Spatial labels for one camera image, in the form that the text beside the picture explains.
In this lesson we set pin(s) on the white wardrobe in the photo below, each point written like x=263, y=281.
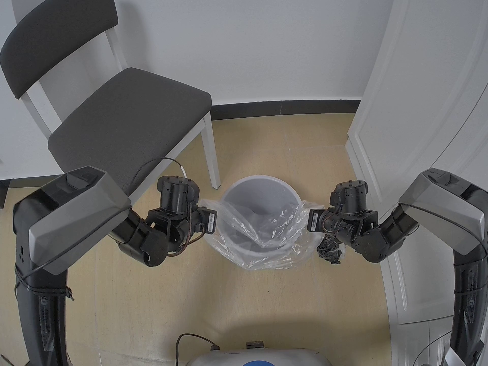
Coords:
x=419, y=90

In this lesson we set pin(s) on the clear plastic bag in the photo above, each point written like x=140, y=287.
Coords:
x=274, y=261

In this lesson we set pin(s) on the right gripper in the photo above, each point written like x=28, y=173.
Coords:
x=328, y=223

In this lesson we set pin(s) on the grey and white chair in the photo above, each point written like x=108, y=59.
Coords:
x=129, y=120

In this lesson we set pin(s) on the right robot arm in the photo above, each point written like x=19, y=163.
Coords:
x=442, y=212

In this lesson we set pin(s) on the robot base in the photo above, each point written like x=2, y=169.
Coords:
x=259, y=357

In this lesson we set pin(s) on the crumpled black plastic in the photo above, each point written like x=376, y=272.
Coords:
x=329, y=252

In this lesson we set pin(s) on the white trash bin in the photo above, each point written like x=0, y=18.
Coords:
x=259, y=193

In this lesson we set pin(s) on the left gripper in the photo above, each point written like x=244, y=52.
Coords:
x=198, y=225

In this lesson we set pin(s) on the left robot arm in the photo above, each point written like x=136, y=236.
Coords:
x=76, y=212

